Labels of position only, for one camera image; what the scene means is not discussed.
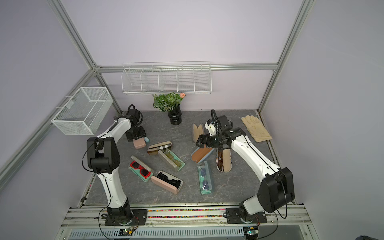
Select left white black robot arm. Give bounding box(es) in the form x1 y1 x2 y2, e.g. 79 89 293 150
86 104 148 220

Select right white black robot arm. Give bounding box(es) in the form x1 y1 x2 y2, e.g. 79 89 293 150
196 109 295 216

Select grey fabric glasses case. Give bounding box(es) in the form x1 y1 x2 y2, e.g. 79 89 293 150
193 124 204 143

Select pink case black sunglasses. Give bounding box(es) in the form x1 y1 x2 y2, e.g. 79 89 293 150
151 171 184 195

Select white vented cable duct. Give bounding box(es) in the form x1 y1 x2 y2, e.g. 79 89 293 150
68 227 245 240

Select beige work glove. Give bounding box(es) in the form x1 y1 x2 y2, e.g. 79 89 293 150
241 115 273 143

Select plaid beige glasses case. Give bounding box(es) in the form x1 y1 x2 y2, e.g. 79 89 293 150
147 141 173 155

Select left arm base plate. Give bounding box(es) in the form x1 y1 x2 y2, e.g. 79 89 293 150
105 209 148 227

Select grey case mint lining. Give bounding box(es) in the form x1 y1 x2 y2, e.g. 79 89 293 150
158 150 185 172

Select green plant in black vase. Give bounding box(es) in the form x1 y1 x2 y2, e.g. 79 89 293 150
153 93 186 126

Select long white wire shelf basket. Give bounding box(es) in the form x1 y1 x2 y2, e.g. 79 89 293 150
121 62 212 95

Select white wire mesh side basket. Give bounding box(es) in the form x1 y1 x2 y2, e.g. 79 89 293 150
51 87 113 136

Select blue case orange lining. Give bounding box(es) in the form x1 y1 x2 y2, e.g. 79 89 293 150
191 147 214 164

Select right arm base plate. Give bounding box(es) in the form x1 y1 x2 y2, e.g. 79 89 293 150
223 207 267 225

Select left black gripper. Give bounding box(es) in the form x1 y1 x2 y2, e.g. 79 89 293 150
126 126 147 142

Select pink hard glasses case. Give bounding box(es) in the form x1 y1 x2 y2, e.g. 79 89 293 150
133 138 147 149

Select grey mint case red sunglasses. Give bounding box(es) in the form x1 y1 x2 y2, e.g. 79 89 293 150
129 156 154 183

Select mint case blue glasses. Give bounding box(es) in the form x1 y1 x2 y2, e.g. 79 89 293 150
198 161 213 195

